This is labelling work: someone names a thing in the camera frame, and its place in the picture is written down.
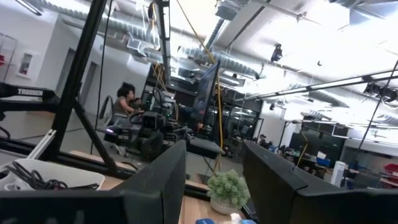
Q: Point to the red storage bin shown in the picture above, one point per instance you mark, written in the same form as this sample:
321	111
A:
391	169

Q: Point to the dark monitor screen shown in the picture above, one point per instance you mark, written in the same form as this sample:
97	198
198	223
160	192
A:
205	93

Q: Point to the black ceiling device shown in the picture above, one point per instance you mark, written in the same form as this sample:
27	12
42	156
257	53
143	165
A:
276	53

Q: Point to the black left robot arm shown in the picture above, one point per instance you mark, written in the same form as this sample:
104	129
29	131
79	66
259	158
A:
28	96

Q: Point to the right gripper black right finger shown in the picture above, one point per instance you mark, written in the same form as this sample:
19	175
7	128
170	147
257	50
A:
280	199

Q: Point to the blue object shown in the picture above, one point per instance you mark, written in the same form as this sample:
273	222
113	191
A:
205	221

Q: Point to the white framed wall picture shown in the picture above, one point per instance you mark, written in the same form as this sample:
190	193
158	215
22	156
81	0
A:
25	64

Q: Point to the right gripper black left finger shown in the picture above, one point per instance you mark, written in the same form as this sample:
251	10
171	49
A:
149	196

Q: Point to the black overhead camera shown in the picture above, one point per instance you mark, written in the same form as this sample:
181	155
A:
381	91

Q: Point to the office chair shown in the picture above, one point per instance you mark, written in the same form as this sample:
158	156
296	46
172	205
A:
107	112

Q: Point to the silver aluminium extrusion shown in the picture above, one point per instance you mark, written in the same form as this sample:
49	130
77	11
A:
42	144

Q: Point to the green potted plant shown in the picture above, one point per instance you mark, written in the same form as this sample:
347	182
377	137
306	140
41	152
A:
228	189

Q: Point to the black small table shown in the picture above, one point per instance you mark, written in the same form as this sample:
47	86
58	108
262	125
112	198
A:
203	147

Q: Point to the black background robot equipment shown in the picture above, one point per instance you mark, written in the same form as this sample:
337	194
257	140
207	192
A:
149	130

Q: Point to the white cylinder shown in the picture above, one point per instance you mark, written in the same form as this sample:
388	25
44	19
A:
338	172

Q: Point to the person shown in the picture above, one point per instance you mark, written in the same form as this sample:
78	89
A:
264	141
122	99

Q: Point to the black rig frame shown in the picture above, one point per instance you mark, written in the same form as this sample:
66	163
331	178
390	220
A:
74	77

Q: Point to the large white plastic bin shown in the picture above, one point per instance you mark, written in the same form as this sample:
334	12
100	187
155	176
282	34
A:
74	175

